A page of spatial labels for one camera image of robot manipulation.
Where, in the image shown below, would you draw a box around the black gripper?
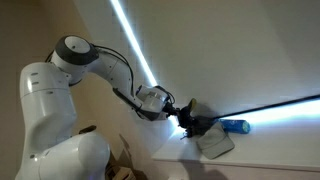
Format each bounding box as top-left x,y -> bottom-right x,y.
163,103 -> 191,129

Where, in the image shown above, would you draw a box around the dark shirt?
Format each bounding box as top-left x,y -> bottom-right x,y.
179,116 -> 215,138

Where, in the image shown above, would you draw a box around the white cap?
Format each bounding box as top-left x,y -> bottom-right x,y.
197,122 -> 235,159

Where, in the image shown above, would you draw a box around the blue cylindrical can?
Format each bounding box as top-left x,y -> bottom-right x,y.
221,120 -> 251,134

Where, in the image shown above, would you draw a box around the black cap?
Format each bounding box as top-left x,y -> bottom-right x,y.
187,98 -> 197,113

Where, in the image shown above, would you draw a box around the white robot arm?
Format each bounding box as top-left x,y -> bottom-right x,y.
15,35 -> 183,180

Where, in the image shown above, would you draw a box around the cardboard boxes under shelf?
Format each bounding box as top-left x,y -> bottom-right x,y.
105,135 -> 136,180

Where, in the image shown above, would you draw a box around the white LED light strip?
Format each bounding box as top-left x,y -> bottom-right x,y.
109,0 -> 179,128

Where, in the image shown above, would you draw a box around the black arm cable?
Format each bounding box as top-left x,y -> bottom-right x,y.
91,44 -> 176,111

